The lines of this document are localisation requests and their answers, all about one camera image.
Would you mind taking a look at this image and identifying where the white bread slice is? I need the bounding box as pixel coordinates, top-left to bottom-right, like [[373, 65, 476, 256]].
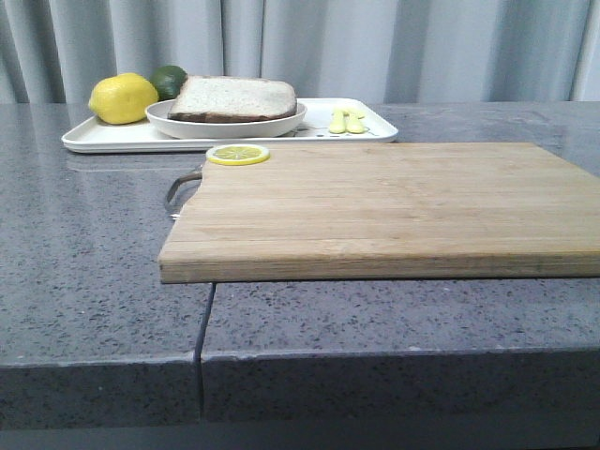
[[168, 75, 297, 124]]

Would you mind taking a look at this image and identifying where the wooden cutting board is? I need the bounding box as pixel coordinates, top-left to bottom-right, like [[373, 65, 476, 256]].
[[158, 142, 599, 283]]

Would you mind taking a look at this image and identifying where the green lime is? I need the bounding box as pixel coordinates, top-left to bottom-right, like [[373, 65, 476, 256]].
[[149, 65, 188, 101]]

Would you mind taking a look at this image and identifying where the white round plate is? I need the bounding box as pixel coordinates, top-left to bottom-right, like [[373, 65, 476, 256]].
[[145, 100, 308, 139]]

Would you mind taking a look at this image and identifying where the metal cutting board handle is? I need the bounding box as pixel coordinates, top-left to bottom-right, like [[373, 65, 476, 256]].
[[163, 165, 203, 221]]

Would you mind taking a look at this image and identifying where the yellow plastic fork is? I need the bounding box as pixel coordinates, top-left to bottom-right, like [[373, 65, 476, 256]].
[[328, 108, 346, 134]]

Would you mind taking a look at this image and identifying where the yellow lemon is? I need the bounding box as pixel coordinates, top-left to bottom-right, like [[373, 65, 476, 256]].
[[88, 72, 158, 125]]

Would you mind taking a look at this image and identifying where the grey curtain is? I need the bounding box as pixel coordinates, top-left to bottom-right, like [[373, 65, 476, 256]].
[[1, 1, 599, 103]]

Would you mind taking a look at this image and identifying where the lemon slice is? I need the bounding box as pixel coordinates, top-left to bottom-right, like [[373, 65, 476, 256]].
[[205, 144, 270, 166]]

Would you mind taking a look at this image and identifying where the white bear tray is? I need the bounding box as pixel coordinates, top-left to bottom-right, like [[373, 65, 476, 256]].
[[62, 98, 398, 154]]

